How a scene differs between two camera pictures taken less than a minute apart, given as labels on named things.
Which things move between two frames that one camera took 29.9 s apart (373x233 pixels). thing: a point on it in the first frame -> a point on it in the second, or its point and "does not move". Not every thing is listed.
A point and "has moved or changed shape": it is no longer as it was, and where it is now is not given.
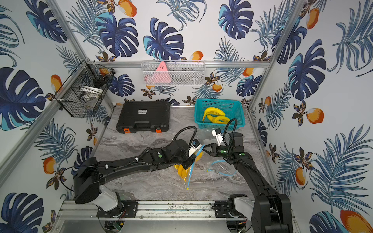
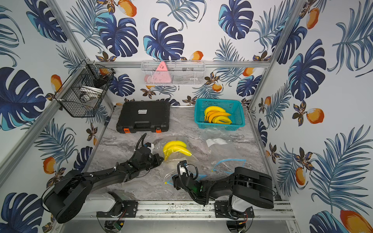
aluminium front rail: x=194 y=210 does not move
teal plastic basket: x=233 y=109 does not move
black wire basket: x=82 y=92 does not move
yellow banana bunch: x=185 y=173 has moved or changed shape
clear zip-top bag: x=223 y=166 does not move
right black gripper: x=213 y=152 -> x=175 y=179
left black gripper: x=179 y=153 -> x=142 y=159
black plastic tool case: x=144 y=116 does not move
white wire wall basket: x=183 y=72 does not move
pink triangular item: x=161 y=74 does not move
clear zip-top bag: x=185 y=174 has moved or changed shape
